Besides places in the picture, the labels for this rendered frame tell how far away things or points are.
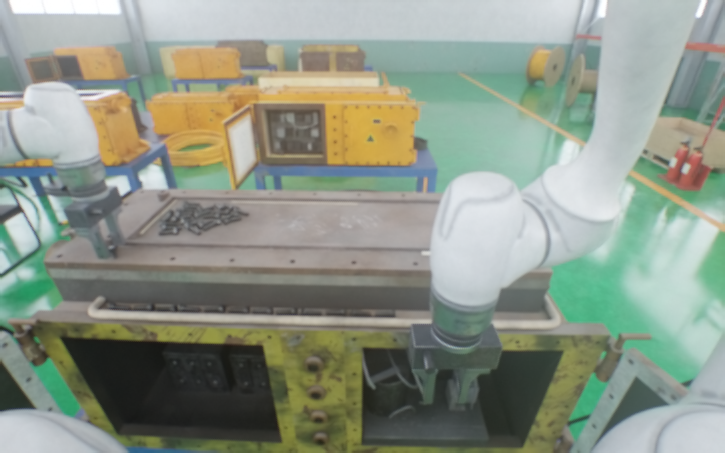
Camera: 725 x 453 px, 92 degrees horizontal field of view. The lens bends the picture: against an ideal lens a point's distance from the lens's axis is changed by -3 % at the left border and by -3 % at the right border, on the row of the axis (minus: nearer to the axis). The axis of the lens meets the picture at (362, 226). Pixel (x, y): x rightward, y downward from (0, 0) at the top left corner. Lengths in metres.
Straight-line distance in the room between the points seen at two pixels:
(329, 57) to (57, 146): 8.53
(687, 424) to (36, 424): 0.43
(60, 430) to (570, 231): 0.53
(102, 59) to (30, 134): 10.29
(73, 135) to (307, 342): 0.68
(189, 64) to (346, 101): 7.01
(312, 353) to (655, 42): 0.88
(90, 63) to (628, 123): 11.30
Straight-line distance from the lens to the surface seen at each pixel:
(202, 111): 7.24
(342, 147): 3.53
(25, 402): 1.37
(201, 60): 10.04
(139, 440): 1.54
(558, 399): 1.24
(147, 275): 1.07
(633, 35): 0.35
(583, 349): 1.10
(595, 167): 0.50
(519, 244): 0.46
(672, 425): 0.34
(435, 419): 1.35
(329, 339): 0.94
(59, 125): 0.95
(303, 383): 1.09
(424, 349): 0.56
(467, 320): 0.50
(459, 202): 0.42
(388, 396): 1.24
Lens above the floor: 1.89
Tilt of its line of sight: 30 degrees down
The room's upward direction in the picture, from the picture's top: straight up
